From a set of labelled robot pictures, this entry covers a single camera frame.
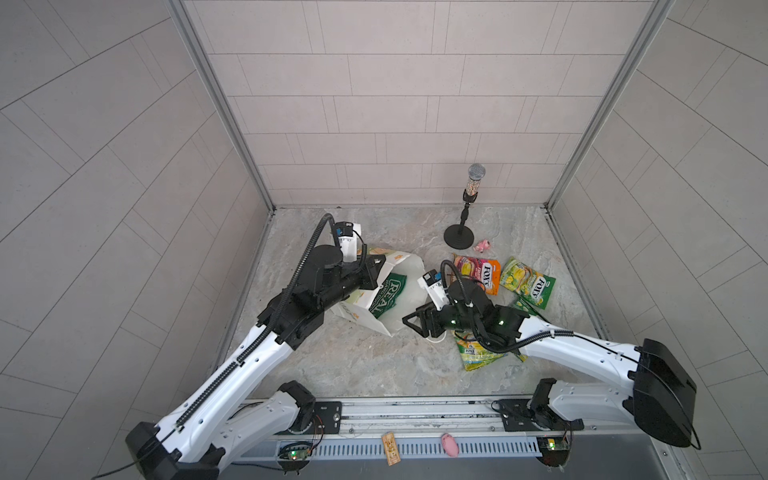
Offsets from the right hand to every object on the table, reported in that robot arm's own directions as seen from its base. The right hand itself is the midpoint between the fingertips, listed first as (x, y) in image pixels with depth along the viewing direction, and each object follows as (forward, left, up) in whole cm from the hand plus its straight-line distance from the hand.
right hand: (409, 321), depth 73 cm
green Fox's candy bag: (+14, -39, -12) cm, 43 cm away
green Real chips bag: (+12, +6, -8) cm, 16 cm away
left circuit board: (-24, +27, -11) cm, 38 cm away
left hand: (+7, +3, +17) cm, 19 cm away
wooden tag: (-24, +6, -13) cm, 28 cm away
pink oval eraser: (-24, -7, -13) cm, 29 cm away
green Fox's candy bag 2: (+8, -34, -12) cm, 37 cm away
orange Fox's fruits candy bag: (+21, -26, -11) cm, 35 cm away
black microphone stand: (+35, -22, -11) cm, 43 cm away
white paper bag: (+2, +13, +5) cm, 14 cm away
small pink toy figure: (+31, -29, -11) cm, 43 cm away
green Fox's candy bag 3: (-6, -17, -12) cm, 21 cm away
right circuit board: (-27, -31, -16) cm, 44 cm away
